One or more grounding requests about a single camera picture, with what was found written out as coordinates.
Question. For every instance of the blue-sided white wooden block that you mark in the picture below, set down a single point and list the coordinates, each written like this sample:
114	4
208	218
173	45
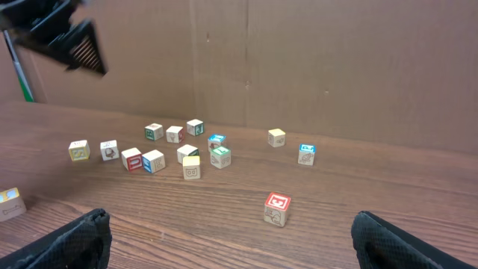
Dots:
109	150

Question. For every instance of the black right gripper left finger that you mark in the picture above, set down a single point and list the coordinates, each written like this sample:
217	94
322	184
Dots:
84	243

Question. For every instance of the blue-top P wooden block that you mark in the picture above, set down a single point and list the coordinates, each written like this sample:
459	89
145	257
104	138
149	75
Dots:
306	154

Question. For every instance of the green-top L wooden block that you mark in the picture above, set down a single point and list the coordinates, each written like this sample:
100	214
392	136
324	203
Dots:
221	157

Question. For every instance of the teal J wooden block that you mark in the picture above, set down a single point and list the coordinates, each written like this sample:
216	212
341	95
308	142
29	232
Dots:
195	127

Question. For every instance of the white I wooden block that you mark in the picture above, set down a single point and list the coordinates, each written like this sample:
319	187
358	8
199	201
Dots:
186	150

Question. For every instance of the plain yellow-top wooden block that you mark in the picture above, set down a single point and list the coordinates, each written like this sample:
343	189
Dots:
276	137

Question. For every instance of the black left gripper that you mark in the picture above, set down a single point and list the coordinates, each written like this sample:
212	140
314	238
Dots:
44	26

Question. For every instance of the green white pole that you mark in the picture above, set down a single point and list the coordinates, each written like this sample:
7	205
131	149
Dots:
23	81

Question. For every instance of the red P wooden block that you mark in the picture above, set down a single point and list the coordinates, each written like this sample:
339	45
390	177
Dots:
132	158

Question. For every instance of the green B wooden block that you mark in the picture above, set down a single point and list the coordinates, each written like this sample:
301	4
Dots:
154	131

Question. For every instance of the brown cardboard backdrop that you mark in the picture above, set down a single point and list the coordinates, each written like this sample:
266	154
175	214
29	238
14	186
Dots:
400	72

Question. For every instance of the red-sided white wooden block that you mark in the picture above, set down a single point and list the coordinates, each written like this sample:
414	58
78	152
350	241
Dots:
175	134

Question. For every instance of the yellow-top bone wooden block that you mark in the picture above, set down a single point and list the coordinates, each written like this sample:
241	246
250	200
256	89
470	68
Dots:
11	205

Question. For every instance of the blue B wooden block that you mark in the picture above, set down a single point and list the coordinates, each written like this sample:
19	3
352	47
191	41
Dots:
153	161

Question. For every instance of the yellow S wooden block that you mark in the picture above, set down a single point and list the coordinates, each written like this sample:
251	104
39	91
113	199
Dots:
79	150

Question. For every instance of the yellow-top face wooden block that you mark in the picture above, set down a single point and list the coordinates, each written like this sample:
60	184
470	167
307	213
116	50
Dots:
191	167

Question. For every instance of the red-top C wooden block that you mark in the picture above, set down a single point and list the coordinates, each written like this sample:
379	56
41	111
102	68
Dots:
276	209

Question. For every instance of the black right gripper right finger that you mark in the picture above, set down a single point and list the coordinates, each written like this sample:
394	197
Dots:
382	245

